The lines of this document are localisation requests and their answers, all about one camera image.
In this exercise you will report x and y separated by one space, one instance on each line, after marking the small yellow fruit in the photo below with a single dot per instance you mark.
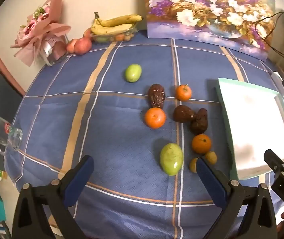
211 157
193 164

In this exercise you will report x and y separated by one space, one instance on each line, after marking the blue plaid tablecloth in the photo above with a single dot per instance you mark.
122 119

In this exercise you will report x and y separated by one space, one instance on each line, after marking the white tray with green rim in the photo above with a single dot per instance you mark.
251 119

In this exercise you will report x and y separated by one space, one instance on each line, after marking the red apple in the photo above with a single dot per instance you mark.
87 33
82 46

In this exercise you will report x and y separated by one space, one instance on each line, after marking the pink flower bouquet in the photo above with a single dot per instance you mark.
32 27

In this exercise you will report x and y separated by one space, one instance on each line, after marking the peach behind apple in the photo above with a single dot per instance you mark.
70 46

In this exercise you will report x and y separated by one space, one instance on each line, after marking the large green mango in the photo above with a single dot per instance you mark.
171 158

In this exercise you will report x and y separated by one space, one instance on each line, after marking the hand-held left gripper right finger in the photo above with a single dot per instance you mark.
210 181

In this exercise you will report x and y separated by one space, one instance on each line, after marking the yellow banana bunch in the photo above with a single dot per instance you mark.
112 28

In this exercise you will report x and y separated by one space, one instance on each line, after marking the flower painting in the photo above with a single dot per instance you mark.
206 12

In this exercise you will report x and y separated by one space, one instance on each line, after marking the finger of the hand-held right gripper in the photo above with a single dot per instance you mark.
273 160

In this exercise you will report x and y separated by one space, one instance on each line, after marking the clear plastic fruit container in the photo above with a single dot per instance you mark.
112 37

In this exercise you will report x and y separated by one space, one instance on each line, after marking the glass mug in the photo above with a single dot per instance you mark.
6 133

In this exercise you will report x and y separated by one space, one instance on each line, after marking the orange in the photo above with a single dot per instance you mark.
183 92
201 143
155 117

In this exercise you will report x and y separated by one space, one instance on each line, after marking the white power strip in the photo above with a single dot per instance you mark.
277 80

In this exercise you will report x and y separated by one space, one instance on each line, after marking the small green mango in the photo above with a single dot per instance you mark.
133 73

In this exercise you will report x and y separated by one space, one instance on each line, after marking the brown avocado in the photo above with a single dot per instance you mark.
156 95
183 114
199 123

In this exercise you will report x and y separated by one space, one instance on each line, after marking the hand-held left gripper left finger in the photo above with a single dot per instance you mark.
82 176

